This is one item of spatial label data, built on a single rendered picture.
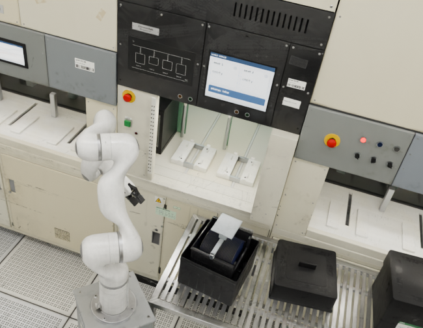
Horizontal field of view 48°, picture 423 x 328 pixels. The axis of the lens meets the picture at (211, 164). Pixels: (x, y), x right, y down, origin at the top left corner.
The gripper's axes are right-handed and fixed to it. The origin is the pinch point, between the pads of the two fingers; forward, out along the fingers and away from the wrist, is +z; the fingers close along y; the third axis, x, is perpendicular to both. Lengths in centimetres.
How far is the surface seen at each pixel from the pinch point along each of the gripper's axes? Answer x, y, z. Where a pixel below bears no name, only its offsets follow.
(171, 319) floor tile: -6, -63, 79
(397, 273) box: 35, 72, 90
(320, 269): 26, 42, 77
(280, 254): 23, 30, 61
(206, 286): -12, 20, 45
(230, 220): 10.4, 35.6, 28.7
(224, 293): -11, 26, 51
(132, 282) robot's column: -28.0, -0.9, 24.5
